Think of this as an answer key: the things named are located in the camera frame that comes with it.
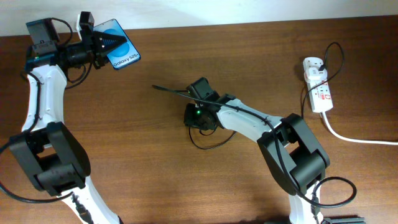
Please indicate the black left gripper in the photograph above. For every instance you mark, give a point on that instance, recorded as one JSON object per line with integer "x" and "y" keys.
{"x": 93, "y": 42}

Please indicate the white power strip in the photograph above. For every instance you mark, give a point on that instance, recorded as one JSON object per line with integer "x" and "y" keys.
{"x": 320, "y": 97}

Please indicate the white charger adapter plug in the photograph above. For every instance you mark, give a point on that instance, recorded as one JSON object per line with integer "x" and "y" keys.
{"x": 312, "y": 70}

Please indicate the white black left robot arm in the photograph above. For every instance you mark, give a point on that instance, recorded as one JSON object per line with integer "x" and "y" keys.
{"x": 48, "y": 153}

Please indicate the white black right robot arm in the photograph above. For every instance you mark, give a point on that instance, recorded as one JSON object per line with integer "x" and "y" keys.
{"x": 291, "y": 151}

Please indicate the black base bracket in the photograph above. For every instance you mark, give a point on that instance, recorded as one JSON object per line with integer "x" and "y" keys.
{"x": 355, "y": 220}

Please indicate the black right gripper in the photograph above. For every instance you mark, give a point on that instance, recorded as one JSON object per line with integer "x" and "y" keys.
{"x": 189, "y": 119}

